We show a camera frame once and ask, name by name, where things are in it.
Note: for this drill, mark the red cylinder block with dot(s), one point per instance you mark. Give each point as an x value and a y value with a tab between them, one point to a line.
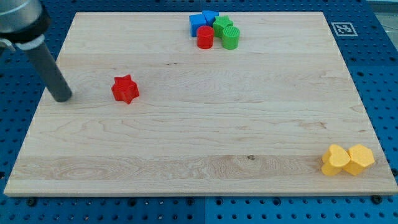
205	37

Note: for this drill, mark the yellow hexagon block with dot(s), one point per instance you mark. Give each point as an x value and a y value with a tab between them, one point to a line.
361	159

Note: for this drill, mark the yellow heart block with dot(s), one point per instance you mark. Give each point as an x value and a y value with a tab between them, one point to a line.
334	160

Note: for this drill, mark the wooden board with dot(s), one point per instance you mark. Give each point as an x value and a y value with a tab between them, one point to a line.
255	120

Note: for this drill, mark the blue block rear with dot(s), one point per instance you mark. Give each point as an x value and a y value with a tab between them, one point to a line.
210	16

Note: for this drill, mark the white fiducial marker tag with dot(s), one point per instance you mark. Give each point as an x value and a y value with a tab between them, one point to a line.
344	29

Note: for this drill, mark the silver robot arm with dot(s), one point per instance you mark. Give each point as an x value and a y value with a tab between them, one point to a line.
23	25

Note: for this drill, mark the red star block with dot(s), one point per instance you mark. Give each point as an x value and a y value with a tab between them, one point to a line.
125	89

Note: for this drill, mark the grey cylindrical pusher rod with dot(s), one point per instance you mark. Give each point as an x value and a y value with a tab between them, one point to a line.
42	60

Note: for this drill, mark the blue cube block front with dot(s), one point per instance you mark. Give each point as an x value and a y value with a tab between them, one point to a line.
196	21

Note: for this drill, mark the green cylinder block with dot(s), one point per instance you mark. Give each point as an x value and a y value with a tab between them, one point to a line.
230	37

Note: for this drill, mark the green star block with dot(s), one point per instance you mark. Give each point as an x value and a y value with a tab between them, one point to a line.
220	23

